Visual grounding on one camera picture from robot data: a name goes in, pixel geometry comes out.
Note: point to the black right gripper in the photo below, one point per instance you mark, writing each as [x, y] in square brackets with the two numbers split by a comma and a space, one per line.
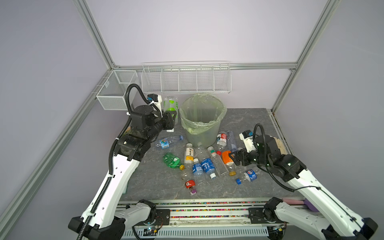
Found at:
[243, 153]

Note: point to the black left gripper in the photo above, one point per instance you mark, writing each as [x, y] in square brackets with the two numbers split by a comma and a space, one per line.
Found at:
[169, 120]

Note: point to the Pepsi label bottle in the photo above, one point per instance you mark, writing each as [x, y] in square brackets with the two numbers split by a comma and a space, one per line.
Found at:
[247, 176]

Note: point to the clear bottle colourful label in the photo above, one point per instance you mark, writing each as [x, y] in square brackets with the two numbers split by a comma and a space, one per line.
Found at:
[166, 142]

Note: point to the clear bottle green label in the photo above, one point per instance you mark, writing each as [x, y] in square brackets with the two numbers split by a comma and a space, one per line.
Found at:
[171, 103]

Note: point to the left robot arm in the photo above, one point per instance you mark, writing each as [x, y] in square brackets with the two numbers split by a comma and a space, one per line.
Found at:
[145, 122]

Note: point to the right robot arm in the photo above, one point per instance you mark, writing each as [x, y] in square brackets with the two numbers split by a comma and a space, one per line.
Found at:
[338, 222]

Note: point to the green bagged waste bin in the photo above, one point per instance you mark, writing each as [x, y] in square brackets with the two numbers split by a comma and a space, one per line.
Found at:
[201, 116]

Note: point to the orange label bottle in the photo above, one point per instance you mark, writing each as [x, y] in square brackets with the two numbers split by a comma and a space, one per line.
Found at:
[229, 163]

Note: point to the clear bottle blue cap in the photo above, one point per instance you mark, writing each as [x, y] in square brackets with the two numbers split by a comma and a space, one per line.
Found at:
[231, 141]

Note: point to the clear bottle green cap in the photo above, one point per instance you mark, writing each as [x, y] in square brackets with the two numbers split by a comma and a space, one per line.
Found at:
[219, 164]

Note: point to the red label cola bottle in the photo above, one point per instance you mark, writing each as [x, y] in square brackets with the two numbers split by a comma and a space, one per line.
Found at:
[222, 138]

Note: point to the blue label bottle white cap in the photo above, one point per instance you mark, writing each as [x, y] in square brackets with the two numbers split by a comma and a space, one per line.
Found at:
[206, 162]

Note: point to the small blue label bottle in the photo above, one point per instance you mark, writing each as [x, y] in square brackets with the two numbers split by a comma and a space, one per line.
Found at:
[198, 173]

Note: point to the crushed green bottle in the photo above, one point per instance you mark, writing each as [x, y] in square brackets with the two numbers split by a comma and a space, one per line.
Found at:
[172, 160]

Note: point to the bottle yellow white label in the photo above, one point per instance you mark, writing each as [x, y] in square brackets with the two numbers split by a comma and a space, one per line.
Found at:
[189, 154]

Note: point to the beige wooden brush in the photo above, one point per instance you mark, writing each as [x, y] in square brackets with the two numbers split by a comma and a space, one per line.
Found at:
[281, 146]

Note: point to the clear bottle yellow cap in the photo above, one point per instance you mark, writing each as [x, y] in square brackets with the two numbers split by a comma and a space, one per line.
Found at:
[186, 172]

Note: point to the red label purple cap bottle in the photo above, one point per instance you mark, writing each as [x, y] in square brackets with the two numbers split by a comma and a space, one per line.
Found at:
[191, 186]

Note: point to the white mesh side basket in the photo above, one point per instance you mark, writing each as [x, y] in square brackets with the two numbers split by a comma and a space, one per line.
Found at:
[111, 96]

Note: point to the purple pink tool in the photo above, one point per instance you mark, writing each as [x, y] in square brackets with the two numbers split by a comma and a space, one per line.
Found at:
[301, 202]

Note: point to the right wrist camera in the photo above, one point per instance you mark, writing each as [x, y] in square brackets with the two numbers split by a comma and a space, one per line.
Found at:
[247, 138]

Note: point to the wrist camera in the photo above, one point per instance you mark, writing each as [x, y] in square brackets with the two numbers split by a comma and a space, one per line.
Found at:
[247, 138]
[157, 99]

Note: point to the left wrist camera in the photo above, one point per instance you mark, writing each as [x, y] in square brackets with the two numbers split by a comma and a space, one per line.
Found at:
[157, 99]

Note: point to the white wire wall basket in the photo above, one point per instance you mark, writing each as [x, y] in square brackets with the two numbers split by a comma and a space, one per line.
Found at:
[187, 77]

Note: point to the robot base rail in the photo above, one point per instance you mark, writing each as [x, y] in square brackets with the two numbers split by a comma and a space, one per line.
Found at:
[208, 219]

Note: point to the aluminium frame corner post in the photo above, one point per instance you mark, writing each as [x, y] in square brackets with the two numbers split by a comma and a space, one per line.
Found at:
[90, 23]

